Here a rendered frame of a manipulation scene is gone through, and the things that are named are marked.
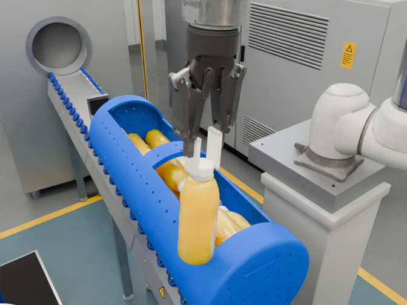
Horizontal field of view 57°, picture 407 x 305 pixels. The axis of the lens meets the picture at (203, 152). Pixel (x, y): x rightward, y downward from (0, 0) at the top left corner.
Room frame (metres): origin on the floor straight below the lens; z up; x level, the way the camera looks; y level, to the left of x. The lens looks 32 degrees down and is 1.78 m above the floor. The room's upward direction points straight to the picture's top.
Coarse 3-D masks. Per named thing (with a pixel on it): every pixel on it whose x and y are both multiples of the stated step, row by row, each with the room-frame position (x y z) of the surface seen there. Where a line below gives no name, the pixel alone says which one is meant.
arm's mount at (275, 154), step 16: (288, 128) 1.32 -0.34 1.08; (304, 128) 1.32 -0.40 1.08; (256, 144) 1.20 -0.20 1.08; (272, 144) 1.20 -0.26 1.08; (288, 144) 1.20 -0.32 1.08; (256, 160) 1.17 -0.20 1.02; (272, 160) 1.10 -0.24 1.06; (288, 160) 1.08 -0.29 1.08; (368, 160) 1.08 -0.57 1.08; (288, 176) 1.04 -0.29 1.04; (304, 176) 0.99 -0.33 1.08; (320, 176) 0.99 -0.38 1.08; (352, 176) 0.99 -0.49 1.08; (368, 176) 0.99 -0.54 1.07; (384, 176) 1.06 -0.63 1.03; (304, 192) 0.98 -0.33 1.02; (320, 192) 0.93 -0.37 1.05; (336, 192) 0.91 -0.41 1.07; (352, 192) 0.95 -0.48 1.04; (336, 208) 0.90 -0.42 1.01
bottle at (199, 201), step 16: (192, 176) 0.51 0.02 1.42; (192, 192) 0.50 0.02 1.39; (208, 192) 0.50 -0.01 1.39; (192, 208) 0.49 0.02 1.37; (208, 208) 0.49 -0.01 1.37; (192, 224) 0.48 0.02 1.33; (208, 224) 0.49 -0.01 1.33; (192, 240) 0.48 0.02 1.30; (208, 240) 0.49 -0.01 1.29; (192, 256) 0.48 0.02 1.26; (208, 256) 0.49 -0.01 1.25
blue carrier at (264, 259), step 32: (128, 96) 1.28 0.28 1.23; (96, 128) 1.16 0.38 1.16; (128, 128) 1.28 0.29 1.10; (160, 128) 1.32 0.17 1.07; (128, 160) 0.92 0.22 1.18; (160, 160) 0.86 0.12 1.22; (128, 192) 0.84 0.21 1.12; (160, 192) 0.75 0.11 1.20; (224, 192) 0.91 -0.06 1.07; (160, 224) 0.67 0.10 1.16; (256, 224) 0.59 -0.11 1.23; (160, 256) 0.64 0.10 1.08; (224, 256) 0.52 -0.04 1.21; (256, 256) 0.51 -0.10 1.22; (288, 256) 0.56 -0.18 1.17; (192, 288) 0.51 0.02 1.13; (224, 288) 0.48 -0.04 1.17; (256, 288) 0.52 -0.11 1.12; (288, 288) 0.57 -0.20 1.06
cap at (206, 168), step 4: (200, 160) 0.53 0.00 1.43; (204, 160) 0.53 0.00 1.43; (208, 160) 0.53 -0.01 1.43; (200, 164) 0.52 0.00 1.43; (204, 164) 0.52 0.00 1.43; (208, 164) 0.52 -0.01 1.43; (212, 164) 0.52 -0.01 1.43; (200, 168) 0.51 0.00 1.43; (204, 168) 0.51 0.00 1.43; (208, 168) 0.51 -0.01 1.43; (212, 168) 0.51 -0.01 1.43; (200, 172) 0.50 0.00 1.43; (204, 172) 0.50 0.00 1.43; (208, 172) 0.51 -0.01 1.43; (212, 172) 0.51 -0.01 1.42; (200, 176) 0.50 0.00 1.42; (204, 176) 0.50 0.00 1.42; (208, 176) 0.51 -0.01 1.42
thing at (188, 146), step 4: (176, 132) 0.49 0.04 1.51; (188, 132) 0.50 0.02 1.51; (188, 136) 0.50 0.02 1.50; (184, 140) 0.51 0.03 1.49; (188, 140) 0.50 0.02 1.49; (184, 144) 0.50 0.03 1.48; (188, 144) 0.50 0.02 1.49; (192, 144) 0.50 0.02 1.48; (184, 148) 0.50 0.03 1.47; (188, 148) 0.50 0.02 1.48; (192, 148) 0.50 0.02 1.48; (184, 152) 0.50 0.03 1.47; (188, 152) 0.50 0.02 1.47; (192, 152) 0.50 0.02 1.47; (188, 156) 0.50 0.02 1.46; (192, 156) 0.50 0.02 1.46
